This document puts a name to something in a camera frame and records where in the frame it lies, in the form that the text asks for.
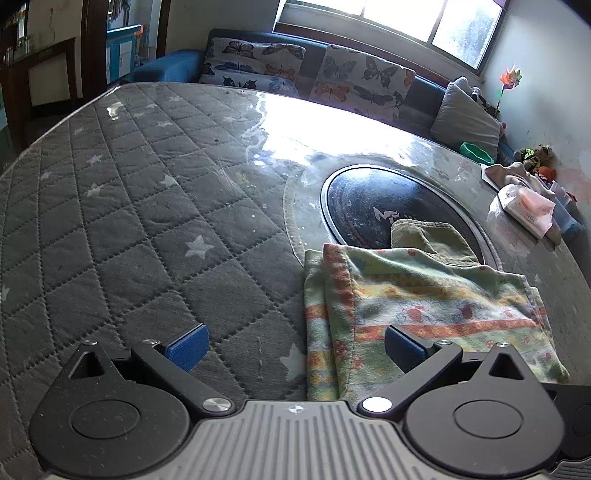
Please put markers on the blue cabinet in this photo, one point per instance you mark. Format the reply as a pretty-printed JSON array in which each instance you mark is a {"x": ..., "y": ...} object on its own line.
[{"x": 122, "y": 50}]

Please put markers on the brown plush toy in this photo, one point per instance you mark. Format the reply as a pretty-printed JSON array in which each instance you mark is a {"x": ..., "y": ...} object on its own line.
[{"x": 535, "y": 157}]

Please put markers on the white grey soft bundle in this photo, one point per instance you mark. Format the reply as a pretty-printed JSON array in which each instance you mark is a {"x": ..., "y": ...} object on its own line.
[{"x": 471, "y": 90}]

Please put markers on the colourful pinwheel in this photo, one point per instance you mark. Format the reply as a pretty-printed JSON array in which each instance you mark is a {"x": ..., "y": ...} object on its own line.
[{"x": 509, "y": 78}]

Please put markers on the green plastic bowl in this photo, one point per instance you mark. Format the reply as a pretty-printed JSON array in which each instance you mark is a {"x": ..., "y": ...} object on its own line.
[{"x": 475, "y": 152}]

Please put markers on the grey quilted star table cover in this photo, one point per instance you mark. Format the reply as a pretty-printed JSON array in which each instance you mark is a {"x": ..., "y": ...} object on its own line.
[{"x": 138, "y": 221}]

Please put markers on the window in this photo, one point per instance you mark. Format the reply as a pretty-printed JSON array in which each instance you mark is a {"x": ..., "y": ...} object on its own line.
[{"x": 392, "y": 16}]

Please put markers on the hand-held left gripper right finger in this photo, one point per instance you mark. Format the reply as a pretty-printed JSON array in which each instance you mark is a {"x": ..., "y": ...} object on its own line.
[{"x": 404, "y": 350}]

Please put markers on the grey cushion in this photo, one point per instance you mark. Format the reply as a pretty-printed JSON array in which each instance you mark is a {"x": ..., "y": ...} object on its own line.
[{"x": 466, "y": 122}]

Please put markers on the butterfly print cushion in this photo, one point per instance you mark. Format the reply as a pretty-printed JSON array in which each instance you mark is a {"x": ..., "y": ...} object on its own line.
[
  {"x": 254, "y": 53},
  {"x": 360, "y": 81},
  {"x": 249, "y": 83}
]

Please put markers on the dark wooden chair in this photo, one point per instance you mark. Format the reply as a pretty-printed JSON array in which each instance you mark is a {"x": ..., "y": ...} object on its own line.
[{"x": 46, "y": 74}]

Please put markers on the orange plush toy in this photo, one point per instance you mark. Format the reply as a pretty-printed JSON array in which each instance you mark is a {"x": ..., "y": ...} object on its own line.
[{"x": 546, "y": 173}]

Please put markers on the blue sofa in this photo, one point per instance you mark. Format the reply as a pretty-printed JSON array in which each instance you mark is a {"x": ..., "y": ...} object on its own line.
[{"x": 171, "y": 67}]

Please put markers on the dark wooden door frame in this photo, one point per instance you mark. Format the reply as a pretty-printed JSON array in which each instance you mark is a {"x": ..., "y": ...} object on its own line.
[{"x": 94, "y": 41}]

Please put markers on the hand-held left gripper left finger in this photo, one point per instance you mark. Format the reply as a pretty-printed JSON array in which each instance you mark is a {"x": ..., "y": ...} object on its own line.
[{"x": 187, "y": 348}]

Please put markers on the beige cloth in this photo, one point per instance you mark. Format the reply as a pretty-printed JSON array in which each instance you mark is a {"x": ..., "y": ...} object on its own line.
[{"x": 508, "y": 174}]

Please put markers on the colourful striped children's shirt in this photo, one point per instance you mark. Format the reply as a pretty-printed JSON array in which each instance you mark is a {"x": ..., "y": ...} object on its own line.
[{"x": 415, "y": 295}]

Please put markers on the round black table heater plate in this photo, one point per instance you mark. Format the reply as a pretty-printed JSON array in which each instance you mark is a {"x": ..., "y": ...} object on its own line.
[{"x": 360, "y": 203}]

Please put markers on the white pink tissue pack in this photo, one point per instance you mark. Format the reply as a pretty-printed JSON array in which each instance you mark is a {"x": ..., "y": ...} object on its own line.
[{"x": 526, "y": 207}]

